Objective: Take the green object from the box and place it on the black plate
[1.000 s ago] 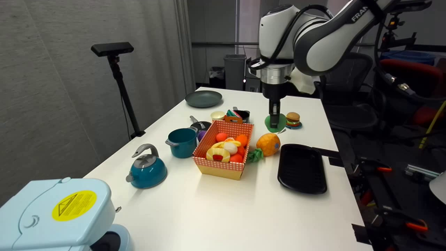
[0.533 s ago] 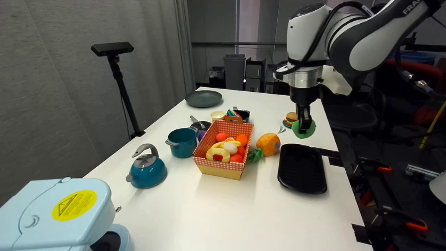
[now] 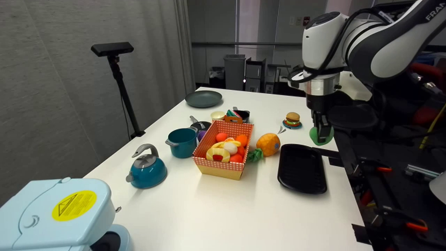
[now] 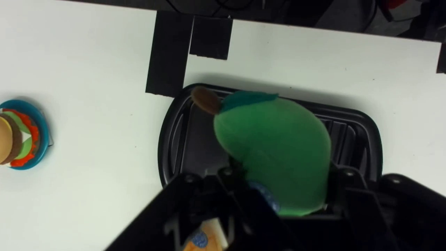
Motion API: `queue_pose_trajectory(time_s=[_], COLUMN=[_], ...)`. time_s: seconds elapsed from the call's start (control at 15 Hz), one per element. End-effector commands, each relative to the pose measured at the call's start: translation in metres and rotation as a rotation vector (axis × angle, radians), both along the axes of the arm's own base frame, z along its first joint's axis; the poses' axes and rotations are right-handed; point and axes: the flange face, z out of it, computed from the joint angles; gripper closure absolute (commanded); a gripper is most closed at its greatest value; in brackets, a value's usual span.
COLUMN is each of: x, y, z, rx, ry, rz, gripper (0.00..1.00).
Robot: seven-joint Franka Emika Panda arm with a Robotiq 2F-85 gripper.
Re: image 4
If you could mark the toy burger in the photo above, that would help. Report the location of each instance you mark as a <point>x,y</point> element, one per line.
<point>14,140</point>

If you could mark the long black table strip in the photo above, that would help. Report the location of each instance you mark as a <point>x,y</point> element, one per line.
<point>169,51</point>

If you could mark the black ribbed tray plate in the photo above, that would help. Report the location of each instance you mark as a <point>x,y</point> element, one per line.
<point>190,140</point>

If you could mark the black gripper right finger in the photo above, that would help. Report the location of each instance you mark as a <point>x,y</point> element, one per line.
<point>363,210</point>

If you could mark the green plush pear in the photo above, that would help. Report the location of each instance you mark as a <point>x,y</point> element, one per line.
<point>279,154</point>

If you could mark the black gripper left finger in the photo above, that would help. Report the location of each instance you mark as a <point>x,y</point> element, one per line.
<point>218,196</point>

